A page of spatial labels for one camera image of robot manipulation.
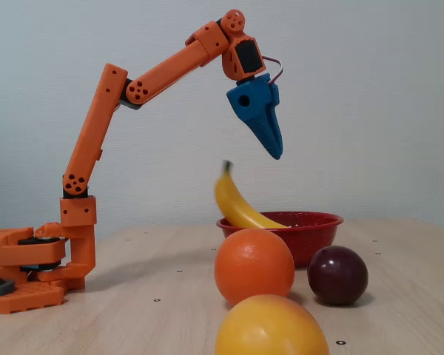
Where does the yellow orange toy peach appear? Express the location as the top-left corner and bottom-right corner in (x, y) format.
(214, 294), (330, 355)

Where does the orange toy fruit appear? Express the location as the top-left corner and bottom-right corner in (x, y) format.
(213, 227), (296, 308)

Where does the orange robot base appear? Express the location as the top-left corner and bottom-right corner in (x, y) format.
(0, 214), (67, 315)

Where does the red speckled bowl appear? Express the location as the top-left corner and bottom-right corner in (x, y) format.
(215, 211), (344, 269)

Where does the dark purple toy plum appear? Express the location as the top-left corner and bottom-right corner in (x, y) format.
(306, 245), (369, 307)

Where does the yellow toy banana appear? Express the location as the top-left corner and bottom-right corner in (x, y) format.
(214, 159), (292, 229)

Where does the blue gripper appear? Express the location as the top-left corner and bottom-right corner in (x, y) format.
(226, 72), (283, 161)

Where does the red white servo cable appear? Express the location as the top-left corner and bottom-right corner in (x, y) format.
(261, 55), (286, 87)

